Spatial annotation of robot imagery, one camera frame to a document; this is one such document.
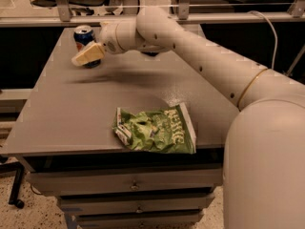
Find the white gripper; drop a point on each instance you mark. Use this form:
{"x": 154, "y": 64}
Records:
{"x": 108, "y": 37}

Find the blue pepsi can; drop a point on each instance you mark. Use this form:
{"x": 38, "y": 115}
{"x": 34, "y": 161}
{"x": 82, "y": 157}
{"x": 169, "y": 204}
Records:
{"x": 83, "y": 35}

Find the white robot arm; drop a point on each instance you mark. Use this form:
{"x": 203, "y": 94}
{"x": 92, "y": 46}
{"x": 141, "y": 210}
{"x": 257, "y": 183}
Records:
{"x": 264, "y": 160}

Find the grey drawer cabinet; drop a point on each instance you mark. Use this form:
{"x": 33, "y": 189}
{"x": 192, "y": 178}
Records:
{"x": 64, "y": 138}

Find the green chip bag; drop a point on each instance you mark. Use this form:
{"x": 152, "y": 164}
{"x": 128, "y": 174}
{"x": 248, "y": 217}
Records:
{"x": 165, "y": 131}

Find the metal railing frame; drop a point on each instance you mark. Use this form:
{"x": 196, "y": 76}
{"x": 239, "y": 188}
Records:
{"x": 22, "y": 13}

